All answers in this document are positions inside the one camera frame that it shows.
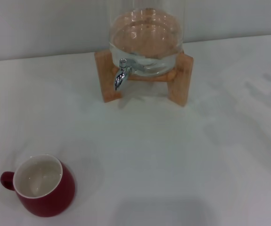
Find silver metal faucet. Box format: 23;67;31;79
113;58;148;91

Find red ceramic cup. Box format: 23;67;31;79
0;154;76;217

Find wooden dispenser stand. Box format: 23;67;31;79
94;48;194;108

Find glass water dispenser jar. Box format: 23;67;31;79
107;0;185;77

